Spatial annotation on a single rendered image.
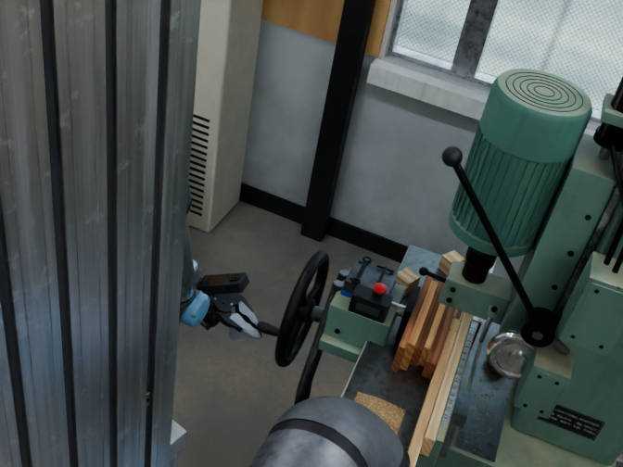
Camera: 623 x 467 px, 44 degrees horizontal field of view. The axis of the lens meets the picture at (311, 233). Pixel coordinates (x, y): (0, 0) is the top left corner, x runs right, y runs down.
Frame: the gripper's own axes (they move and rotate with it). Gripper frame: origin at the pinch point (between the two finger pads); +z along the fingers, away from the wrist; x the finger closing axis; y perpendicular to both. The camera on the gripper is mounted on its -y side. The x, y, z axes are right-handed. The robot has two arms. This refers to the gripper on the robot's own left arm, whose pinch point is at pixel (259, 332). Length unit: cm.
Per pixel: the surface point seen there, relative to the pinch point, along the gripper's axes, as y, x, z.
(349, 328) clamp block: -19.5, -0.2, 11.5
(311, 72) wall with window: 28, -144, -29
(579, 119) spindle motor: -84, -6, 6
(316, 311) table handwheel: -6.8, -10.5, 7.4
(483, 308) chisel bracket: -42, -8, 27
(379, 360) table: -22.4, 4.2, 19.4
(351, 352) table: -16.5, 1.8, 15.5
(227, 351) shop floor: 84, -60, 16
